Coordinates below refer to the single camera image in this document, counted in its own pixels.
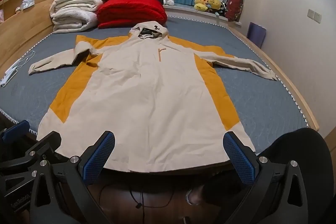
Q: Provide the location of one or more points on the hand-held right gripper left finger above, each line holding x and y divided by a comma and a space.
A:
99, 158

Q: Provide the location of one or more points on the red folded quilt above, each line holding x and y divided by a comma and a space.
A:
131, 11

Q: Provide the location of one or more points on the dark red cushion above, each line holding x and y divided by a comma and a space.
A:
235, 8

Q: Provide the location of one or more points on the black and white plush toy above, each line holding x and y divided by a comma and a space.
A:
221, 8

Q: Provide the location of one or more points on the yellow duck plush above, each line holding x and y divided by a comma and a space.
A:
214, 3
200, 2

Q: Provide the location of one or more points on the white wall switch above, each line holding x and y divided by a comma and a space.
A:
318, 17
311, 14

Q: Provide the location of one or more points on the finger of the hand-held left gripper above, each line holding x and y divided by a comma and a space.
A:
44, 142
17, 127

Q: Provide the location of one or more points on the person's foot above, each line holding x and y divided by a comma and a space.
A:
195, 195

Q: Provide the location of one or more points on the person's leg in black pants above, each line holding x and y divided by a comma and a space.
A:
294, 145

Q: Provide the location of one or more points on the wooden bed with grey mattress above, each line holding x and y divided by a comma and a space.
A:
262, 98

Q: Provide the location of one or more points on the tissue pack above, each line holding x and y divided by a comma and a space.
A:
27, 3

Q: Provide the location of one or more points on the beige and yellow hooded jacket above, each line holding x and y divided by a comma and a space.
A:
147, 95

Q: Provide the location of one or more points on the white folded quilt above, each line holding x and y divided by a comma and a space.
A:
73, 11

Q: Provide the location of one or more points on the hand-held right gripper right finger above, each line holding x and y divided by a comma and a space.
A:
239, 161

